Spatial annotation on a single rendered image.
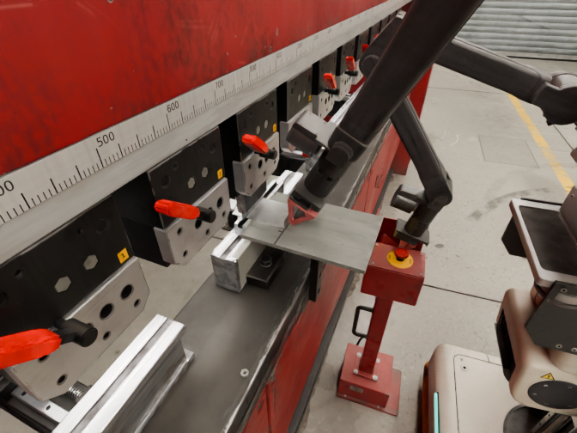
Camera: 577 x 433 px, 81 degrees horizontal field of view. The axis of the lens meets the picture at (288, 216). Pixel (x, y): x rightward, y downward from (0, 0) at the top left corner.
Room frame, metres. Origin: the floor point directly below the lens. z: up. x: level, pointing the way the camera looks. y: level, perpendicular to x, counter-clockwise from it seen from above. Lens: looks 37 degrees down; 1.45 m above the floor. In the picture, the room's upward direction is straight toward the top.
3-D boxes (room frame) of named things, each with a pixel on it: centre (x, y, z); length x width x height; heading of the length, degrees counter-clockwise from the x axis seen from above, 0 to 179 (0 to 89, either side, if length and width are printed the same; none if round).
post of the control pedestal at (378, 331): (0.74, -0.32, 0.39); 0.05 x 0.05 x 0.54; 71
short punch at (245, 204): (0.63, 0.08, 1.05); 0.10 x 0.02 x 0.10; 157
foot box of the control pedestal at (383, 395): (0.73, -0.35, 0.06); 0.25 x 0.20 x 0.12; 71
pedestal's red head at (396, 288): (0.74, -0.32, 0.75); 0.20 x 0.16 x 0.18; 161
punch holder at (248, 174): (0.60, 0.09, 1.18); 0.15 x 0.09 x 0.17; 157
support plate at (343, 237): (0.57, -0.06, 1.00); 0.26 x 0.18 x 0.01; 67
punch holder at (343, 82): (1.16, -0.15, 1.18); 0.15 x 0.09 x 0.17; 157
